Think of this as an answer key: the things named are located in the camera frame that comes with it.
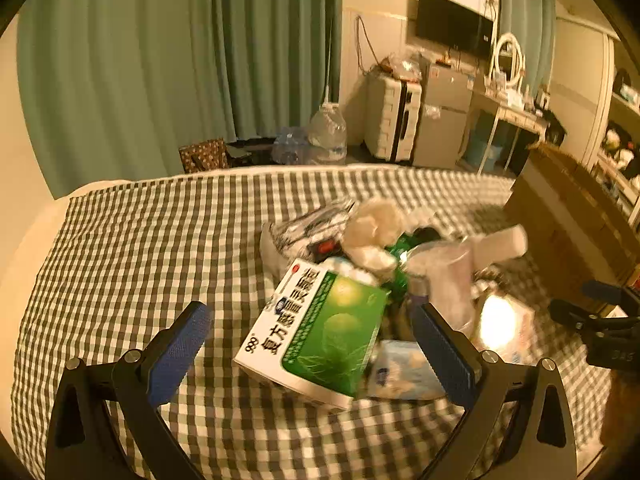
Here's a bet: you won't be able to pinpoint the white suitcase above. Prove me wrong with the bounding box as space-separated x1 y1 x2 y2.
364 72 422 162

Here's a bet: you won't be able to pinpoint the white plush toy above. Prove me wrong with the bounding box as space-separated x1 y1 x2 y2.
345 199 407 281

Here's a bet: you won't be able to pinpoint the green snack packet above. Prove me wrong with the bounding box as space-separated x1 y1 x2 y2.
385 237 426 306

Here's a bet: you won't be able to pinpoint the white oval mirror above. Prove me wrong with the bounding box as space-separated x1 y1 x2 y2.
492 32 526 91

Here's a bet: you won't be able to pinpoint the large clear water bottle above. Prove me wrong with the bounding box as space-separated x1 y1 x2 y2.
305 102 348 163

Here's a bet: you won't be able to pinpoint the white foam tube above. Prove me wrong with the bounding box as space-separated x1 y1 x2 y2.
470 225 529 267

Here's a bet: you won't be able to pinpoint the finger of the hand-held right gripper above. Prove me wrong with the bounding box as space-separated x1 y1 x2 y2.
550 299 628 332
582 281 640 306

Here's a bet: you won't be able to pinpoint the wide green curtain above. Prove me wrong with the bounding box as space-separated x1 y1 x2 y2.
17 0 343 201

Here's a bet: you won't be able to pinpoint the hanging cable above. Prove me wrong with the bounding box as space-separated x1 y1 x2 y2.
354 15 381 73

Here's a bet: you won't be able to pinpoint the crushed clear plastic bottles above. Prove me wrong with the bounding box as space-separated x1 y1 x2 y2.
272 126 313 165

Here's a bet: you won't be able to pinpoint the white dressing table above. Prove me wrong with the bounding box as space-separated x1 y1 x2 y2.
457 87 548 176

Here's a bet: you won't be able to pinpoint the clear plastic bag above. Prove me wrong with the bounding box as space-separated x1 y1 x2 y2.
382 52 423 83

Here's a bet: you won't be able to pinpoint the grey fridge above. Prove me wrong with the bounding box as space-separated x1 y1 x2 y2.
412 62 473 168

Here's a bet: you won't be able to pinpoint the checkered bed sheet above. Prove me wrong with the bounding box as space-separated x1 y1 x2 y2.
10 165 616 480

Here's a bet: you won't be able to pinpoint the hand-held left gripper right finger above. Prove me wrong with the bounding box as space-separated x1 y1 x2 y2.
410 302 580 480

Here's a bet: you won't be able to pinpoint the white wardrobe door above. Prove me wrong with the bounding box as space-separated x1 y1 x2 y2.
555 15 613 161

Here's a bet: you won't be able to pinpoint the green white medicine box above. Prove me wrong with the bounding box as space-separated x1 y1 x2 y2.
234 258 392 411

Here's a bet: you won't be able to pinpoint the open wardrobe shelf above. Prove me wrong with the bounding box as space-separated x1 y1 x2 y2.
595 45 640 221

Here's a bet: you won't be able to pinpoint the black bag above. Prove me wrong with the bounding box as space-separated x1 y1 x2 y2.
226 141 276 166

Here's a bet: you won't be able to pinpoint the translucent white plastic bag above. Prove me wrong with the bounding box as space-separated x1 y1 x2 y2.
407 239 483 333

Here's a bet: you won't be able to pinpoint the blue white tissue pack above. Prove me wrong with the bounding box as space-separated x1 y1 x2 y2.
367 340 447 402

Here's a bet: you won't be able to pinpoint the cardboard box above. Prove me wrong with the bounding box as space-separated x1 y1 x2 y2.
502 142 640 301

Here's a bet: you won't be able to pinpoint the printed plastic packet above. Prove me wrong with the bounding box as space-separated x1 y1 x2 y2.
472 287 537 367

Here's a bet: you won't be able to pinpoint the black wall television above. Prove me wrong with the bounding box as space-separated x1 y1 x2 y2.
417 0 495 56

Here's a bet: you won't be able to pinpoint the narrow green curtain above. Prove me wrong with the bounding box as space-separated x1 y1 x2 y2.
500 0 558 96

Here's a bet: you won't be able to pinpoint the patterned gift bag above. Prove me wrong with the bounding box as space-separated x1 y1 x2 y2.
179 138 228 174

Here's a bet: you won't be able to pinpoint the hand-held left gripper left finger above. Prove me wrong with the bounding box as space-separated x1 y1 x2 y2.
44 301 213 480

